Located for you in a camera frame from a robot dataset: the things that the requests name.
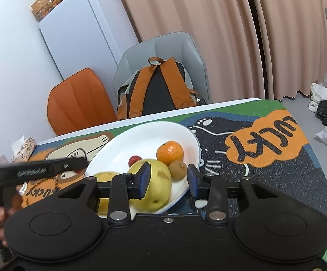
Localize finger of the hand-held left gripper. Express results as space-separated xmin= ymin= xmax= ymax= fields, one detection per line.
xmin=51 ymin=157 xmax=88 ymax=175

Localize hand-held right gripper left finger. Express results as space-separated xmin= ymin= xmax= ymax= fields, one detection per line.
xmin=55 ymin=161 xmax=153 ymax=223

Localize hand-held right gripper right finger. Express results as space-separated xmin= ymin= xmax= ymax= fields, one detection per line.
xmin=187 ymin=163 xmax=282 ymax=223

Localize yellow pear with brown blemish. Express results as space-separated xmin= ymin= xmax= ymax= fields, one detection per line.
xmin=127 ymin=159 xmax=172 ymax=212

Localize brown kiwi front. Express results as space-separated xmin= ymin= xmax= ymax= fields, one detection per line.
xmin=168 ymin=160 xmax=187 ymax=180

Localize orange tangerine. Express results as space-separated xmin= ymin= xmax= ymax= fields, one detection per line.
xmin=156 ymin=141 xmax=184 ymax=166

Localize white ceramic bowl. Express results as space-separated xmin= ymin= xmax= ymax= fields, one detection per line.
xmin=84 ymin=121 xmax=202 ymax=218

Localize orange chair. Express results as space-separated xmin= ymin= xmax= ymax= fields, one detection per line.
xmin=47 ymin=68 xmax=118 ymax=136

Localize printed cartoon table mat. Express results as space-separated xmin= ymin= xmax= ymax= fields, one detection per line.
xmin=14 ymin=99 xmax=327 ymax=269

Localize orange and grey backpack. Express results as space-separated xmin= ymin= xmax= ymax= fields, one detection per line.
xmin=117 ymin=57 xmax=206 ymax=120

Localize grey chair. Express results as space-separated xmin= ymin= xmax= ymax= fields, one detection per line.
xmin=113 ymin=32 xmax=211 ymax=119

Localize white refrigerator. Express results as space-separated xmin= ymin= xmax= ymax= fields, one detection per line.
xmin=38 ymin=0 xmax=140 ymax=81

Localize pink curtain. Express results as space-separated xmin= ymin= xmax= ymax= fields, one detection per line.
xmin=107 ymin=0 xmax=265 ymax=105
xmin=248 ymin=0 xmax=327 ymax=100

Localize pile of small oranges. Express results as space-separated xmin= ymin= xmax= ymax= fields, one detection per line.
xmin=38 ymin=0 xmax=60 ymax=17

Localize crumpled white plastic bag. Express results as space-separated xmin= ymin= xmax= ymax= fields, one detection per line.
xmin=309 ymin=70 xmax=327 ymax=113

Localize brown plastic basket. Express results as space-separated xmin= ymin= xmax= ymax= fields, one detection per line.
xmin=31 ymin=0 xmax=61 ymax=21

